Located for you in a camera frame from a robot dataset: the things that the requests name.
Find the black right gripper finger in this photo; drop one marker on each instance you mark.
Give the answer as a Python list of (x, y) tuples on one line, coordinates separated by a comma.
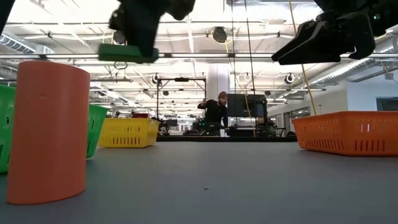
[(317, 49), (293, 39)]

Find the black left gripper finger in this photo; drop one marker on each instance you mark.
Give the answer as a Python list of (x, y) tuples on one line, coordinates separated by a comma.
[(143, 31)]

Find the green long block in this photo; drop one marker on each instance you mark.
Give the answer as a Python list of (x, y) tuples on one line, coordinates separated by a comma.
[(118, 53)]

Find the green plastic basket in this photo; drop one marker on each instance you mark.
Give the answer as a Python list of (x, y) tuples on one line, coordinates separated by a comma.
[(94, 130)]

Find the orange cylinder block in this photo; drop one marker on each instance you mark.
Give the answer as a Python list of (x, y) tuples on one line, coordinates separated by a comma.
[(48, 133)]

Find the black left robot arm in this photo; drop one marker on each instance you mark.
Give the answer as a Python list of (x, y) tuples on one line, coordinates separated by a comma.
[(3, 12)]

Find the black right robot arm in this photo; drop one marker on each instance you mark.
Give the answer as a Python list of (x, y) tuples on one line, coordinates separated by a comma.
[(357, 5)]

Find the long ceiling light strip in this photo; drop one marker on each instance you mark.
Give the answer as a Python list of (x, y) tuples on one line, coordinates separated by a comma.
[(199, 55)]

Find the black monitor on stand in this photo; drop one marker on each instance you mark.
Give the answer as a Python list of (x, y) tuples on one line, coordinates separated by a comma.
[(245, 105)]

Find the red box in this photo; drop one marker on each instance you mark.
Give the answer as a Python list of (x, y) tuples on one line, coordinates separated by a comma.
[(140, 115)]

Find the white building column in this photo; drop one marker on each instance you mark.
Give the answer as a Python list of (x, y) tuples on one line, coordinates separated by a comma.
[(217, 79)]

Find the orange plastic basket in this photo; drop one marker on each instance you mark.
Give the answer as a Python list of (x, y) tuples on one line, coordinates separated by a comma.
[(342, 133)]

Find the black background equipment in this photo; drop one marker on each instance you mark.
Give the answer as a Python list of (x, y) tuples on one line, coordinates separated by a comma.
[(169, 124)]

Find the yellow plastic basket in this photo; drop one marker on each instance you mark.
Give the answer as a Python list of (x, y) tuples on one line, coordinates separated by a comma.
[(130, 130)]

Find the black equipment cart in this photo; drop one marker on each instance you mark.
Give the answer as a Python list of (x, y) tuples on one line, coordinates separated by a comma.
[(248, 130)]

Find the person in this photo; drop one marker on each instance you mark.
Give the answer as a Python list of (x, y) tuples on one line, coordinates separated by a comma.
[(214, 113)]

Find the silver ventilation duct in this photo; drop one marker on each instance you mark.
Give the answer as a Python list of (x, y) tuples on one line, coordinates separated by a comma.
[(342, 72), (15, 43)]

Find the black frame rig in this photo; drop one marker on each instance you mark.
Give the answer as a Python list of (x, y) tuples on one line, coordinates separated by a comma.
[(182, 79)]

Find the dark wall window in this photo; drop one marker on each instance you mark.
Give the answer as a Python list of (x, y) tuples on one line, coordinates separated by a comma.
[(387, 104)]

